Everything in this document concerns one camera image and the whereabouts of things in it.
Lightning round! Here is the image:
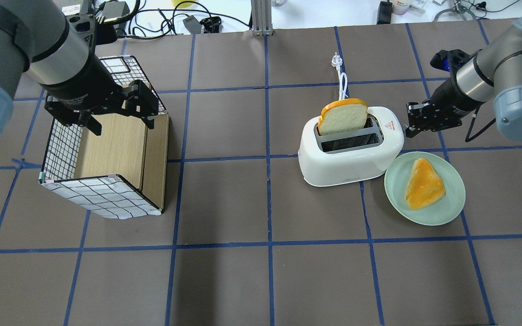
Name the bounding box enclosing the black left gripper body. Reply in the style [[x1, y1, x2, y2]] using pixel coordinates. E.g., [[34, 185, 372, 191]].
[[43, 63, 159, 127]]

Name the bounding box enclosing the aluminium frame post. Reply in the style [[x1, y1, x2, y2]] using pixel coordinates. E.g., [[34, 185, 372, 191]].
[[251, 0, 274, 36]]

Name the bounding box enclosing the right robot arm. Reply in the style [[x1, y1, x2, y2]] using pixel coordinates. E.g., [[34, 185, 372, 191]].
[[405, 17, 522, 142]]

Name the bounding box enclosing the toast slice in toaster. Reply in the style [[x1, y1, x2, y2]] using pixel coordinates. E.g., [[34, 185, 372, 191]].
[[317, 98, 368, 136]]

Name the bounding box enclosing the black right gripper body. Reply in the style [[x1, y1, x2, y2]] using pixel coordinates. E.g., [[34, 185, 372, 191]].
[[407, 81, 483, 132]]

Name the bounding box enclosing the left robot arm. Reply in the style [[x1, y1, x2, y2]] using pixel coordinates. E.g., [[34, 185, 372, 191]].
[[0, 0, 160, 136]]

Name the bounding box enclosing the toasted bread on plate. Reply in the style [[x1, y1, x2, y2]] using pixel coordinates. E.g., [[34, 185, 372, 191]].
[[404, 158, 446, 210]]

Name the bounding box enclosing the white toaster power cable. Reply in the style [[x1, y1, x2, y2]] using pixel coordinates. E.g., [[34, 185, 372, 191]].
[[330, 52, 350, 101]]

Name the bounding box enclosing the white toaster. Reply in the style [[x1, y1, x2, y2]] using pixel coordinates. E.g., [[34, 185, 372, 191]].
[[298, 106, 404, 187]]

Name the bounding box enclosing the green plate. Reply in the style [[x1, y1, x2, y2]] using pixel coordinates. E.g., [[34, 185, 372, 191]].
[[384, 151, 466, 225]]

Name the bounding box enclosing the wire basket with wooden shelf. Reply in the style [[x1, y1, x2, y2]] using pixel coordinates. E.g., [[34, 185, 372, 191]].
[[39, 55, 170, 220]]

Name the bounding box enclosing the black power adapter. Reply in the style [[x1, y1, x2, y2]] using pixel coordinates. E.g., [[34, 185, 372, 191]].
[[376, 0, 393, 25]]

